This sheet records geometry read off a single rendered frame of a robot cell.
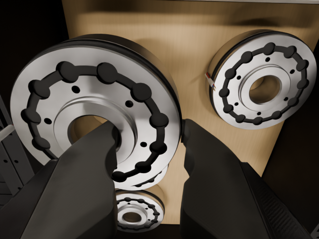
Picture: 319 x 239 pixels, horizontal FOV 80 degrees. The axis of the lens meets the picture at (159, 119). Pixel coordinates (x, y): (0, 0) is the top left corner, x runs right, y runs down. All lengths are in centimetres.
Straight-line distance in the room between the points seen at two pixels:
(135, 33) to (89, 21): 5
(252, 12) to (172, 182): 25
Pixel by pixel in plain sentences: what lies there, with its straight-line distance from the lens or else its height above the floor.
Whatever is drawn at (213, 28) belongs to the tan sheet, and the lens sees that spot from 22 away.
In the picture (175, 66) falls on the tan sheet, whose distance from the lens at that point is 22.
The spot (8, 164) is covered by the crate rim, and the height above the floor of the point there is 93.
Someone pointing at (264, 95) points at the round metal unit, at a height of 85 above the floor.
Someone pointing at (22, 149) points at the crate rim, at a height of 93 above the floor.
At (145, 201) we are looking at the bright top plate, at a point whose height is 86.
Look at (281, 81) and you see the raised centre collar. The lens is 22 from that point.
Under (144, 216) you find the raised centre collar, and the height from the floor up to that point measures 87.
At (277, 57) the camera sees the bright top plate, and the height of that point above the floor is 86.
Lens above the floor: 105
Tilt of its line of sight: 59 degrees down
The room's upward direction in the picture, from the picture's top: 178 degrees counter-clockwise
